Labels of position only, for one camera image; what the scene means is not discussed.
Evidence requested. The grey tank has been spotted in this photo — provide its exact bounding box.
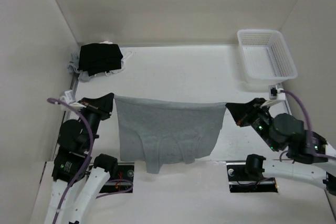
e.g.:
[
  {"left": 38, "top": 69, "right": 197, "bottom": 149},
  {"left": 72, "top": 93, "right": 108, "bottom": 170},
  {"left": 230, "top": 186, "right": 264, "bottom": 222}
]
[
  {"left": 67, "top": 52, "right": 91, "bottom": 82},
  {"left": 114, "top": 96, "right": 226, "bottom": 174}
]

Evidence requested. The white plastic basket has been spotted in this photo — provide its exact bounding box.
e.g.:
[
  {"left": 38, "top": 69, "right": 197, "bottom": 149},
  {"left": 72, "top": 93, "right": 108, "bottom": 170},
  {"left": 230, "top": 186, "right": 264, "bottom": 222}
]
[{"left": 237, "top": 29, "right": 298, "bottom": 86}]

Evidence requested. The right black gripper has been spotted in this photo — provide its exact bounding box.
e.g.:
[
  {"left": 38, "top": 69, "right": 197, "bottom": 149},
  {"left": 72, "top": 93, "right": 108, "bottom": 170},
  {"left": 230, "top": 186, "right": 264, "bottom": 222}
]
[{"left": 225, "top": 97, "right": 279, "bottom": 150}]

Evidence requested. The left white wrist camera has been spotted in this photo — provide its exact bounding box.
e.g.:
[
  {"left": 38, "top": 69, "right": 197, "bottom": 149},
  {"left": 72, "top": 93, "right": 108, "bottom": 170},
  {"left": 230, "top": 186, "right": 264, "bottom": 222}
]
[{"left": 59, "top": 90, "right": 86, "bottom": 110}]

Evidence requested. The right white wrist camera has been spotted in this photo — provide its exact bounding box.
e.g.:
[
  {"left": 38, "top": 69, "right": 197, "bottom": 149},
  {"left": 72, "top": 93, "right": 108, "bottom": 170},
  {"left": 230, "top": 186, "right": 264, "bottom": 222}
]
[{"left": 260, "top": 84, "right": 286, "bottom": 108}]

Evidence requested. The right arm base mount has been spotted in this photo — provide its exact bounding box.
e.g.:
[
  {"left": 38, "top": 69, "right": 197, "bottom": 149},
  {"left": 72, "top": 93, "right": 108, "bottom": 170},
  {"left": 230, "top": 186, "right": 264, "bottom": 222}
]
[{"left": 226, "top": 154, "right": 278, "bottom": 193}]

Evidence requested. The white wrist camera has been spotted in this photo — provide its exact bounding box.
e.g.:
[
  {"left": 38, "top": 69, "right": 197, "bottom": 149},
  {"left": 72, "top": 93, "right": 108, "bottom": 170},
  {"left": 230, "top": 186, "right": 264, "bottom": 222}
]
[
  {"left": 59, "top": 90, "right": 86, "bottom": 110},
  {"left": 260, "top": 84, "right": 286, "bottom": 108}
]

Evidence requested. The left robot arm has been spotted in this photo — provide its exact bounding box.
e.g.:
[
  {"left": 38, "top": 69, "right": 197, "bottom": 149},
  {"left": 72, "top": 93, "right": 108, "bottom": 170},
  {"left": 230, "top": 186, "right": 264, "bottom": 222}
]
[{"left": 45, "top": 93, "right": 118, "bottom": 223}]

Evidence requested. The folded black tank top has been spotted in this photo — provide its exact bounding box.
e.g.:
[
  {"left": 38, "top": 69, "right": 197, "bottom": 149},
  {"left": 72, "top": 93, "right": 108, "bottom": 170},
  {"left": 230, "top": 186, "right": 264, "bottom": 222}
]
[{"left": 78, "top": 43, "right": 123, "bottom": 76}]

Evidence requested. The folded grey tank top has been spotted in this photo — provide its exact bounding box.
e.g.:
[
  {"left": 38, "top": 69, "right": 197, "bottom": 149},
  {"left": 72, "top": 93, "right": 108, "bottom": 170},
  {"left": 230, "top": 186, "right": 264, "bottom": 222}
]
[{"left": 67, "top": 52, "right": 91, "bottom": 82}]

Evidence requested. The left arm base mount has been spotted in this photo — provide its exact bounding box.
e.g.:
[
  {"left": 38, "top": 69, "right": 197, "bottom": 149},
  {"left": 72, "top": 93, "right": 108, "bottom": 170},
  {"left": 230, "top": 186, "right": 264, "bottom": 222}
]
[{"left": 100, "top": 163, "right": 135, "bottom": 194}]

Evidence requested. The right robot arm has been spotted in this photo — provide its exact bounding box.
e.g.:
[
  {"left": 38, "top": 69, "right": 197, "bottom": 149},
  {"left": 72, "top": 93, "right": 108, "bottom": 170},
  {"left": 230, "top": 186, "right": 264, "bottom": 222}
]
[{"left": 226, "top": 98, "right": 335, "bottom": 195}]

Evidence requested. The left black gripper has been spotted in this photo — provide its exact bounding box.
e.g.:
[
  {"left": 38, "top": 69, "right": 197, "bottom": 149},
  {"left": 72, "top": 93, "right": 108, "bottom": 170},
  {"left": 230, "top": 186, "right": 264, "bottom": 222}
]
[{"left": 76, "top": 92, "right": 116, "bottom": 150}]

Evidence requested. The folded white tank top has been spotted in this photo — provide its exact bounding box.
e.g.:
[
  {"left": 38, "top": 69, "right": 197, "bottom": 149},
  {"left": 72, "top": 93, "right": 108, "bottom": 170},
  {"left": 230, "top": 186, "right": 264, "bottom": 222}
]
[{"left": 96, "top": 41, "right": 133, "bottom": 76}]

